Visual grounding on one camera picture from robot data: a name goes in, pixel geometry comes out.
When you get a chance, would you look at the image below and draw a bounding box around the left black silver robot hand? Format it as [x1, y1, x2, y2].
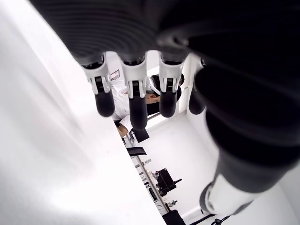
[28, 0, 300, 218]

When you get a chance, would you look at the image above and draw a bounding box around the seated person in white shirt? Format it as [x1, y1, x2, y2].
[110, 74, 186, 139]

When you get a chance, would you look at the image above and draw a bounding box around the black flat panel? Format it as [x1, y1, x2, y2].
[126, 146, 148, 157]

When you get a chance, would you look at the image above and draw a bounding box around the black clamp device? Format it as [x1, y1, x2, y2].
[154, 167, 182, 195]

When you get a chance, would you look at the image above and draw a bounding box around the black box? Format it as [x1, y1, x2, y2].
[161, 210, 186, 225]

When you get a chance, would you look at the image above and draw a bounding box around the metal shelf rail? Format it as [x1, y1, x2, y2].
[131, 154, 170, 214]

